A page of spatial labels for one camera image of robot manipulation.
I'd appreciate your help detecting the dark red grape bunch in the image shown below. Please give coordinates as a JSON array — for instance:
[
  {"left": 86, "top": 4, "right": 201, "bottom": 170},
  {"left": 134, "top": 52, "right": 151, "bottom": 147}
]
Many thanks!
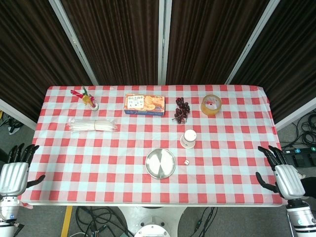
[{"left": 172, "top": 97, "right": 191, "bottom": 124}]

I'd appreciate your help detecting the black cable bundle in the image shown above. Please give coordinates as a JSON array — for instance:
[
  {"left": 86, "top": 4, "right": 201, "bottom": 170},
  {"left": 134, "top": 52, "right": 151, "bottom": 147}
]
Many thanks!
[
  {"left": 281, "top": 115, "right": 316, "bottom": 150},
  {"left": 74, "top": 206, "right": 135, "bottom": 237},
  {"left": 0, "top": 110, "right": 24, "bottom": 135},
  {"left": 181, "top": 206, "right": 224, "bottom": 234}
]

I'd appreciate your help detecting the orange blue biscuit box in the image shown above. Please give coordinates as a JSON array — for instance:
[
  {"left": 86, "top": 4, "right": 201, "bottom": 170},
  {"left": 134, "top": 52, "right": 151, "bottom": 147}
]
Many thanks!
[{"left": 123, "top": 93, "right": 165, "bottom": 117}]

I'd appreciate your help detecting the black foot pedal box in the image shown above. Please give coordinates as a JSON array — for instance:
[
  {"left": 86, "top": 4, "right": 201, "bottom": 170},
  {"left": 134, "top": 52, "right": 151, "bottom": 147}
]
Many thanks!
[{"left": 292, "top": 152, "right": 316, "bottom": 169}]

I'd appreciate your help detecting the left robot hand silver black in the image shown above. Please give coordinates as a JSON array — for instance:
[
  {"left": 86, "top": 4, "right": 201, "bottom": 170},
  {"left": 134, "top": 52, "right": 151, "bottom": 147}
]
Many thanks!
[{"left": 0, "top": 143, "right": 46, "bottom": 197}]

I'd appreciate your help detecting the white paper cup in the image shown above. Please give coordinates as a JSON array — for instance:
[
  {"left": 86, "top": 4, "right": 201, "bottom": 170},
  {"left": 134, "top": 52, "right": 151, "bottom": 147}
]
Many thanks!
[{"left": 179, "top": 129, "right": 198, "bottom": 150}]

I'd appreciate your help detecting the dark brown partition panel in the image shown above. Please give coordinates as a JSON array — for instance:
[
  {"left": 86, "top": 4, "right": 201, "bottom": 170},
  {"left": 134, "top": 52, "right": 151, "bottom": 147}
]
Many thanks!
[
  {"left": 0, "top": 0, "right": 92, "bottom": 122},
  {"left": 231, "top": 0, "right": 316, "bottom": 123},
  {"left": 165, "top": 0, "right": 270, "bottom": 86},
  {"left": 61, "top": 0, "right": 160, "bottom": 86}
]

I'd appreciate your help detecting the clear yellowish tape roll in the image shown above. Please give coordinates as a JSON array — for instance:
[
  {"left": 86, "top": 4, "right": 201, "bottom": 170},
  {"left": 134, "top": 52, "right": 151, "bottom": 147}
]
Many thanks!
[{"left": 200, "top": 94, "right": 222, "bottom": 117}]

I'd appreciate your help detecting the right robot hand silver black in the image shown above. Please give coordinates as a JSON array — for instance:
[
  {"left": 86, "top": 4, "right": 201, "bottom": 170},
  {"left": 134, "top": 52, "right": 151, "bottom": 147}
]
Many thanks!
[{"left": 255, "top": 145, "right": 307, "bottom": 200}]

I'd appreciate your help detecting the pack of white straws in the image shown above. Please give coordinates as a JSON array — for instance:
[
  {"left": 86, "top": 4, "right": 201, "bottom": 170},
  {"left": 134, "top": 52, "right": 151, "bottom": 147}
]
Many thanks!
[{"left": 66, "top": 118, "right": 119, "bottom": 134}]

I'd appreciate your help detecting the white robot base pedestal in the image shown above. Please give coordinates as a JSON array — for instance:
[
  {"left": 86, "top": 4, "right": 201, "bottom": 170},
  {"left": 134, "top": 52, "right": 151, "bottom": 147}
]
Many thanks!
[{"left": 116, "top": 206, "right": 188, "bottom": 237}]

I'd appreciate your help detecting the white partition frame post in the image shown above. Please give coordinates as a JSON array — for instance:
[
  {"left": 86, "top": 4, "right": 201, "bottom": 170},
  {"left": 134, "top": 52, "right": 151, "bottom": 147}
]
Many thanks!
[
  {"left": 157, "top": 0, "right": 173, "bottom": 86},
  {"left": 225, "top": 0, "right": 282, "bottom": 86},
  {"left": 0, "top": 98, "right": 38, "bottom": 131},
  {"left": 275, "top": 96, "right": 316, "bottom": 131},
  {"left": 48, "top": 0, "right": 100, "bottom": 86}
]

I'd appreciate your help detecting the red white checkered tablecloth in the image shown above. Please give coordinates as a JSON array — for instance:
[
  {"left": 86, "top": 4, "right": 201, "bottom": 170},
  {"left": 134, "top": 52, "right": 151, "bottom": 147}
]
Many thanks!
[{"left": 18, "top": 85, "right": 293, "bottom": 207}]

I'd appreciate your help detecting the black trouser leg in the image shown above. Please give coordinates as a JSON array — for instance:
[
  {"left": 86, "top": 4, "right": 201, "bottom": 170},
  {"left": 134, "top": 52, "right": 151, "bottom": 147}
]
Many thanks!
[{"left": 300, "top": 177, "right": 316, "bottom": 198}]

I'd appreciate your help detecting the round metal plate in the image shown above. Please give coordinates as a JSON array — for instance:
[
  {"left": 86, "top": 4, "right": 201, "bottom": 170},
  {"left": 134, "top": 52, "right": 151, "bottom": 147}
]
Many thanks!
[{"left": 145, "top": 148, "right": 177, "bottom": 179}]

